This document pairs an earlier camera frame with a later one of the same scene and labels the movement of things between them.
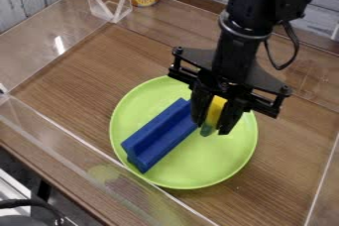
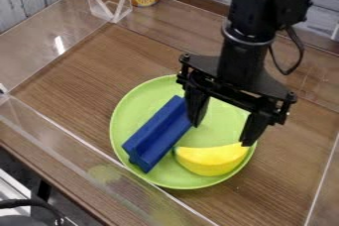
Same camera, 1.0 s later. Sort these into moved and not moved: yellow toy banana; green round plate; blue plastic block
Moved: yellow toy banana
Not moved: blue plastic block; green round plate
